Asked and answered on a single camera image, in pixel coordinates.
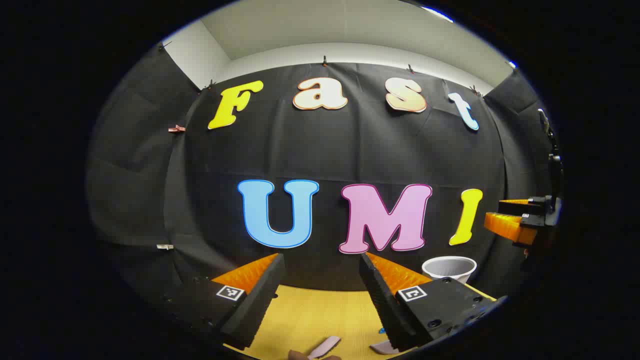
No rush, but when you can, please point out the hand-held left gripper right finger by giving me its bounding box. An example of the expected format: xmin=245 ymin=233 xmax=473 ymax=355
xmin=359 ymin=251 xmax=508 ymax=353

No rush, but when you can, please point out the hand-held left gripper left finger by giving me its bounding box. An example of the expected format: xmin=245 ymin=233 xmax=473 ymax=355
xmin=165 ymin=252 xmax=287 ymax=351

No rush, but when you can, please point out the pink dustpan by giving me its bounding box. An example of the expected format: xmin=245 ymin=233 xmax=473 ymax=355
xmin=370 ymin=340 xmax=401 ymax=356

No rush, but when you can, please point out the white ribbed garbage bin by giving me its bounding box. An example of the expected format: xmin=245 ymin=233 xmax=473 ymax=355
xmin=421 ymin=256 xmax=477 ymax=285

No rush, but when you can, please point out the small pink broom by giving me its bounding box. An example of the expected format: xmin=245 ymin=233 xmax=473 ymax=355
xmin=306 ymin=336 xmax=342 ymax=360

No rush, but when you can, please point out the yellow wooden desktop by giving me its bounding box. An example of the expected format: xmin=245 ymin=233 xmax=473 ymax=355
xmin=222 ymin=284 xmax=498 ymax=360

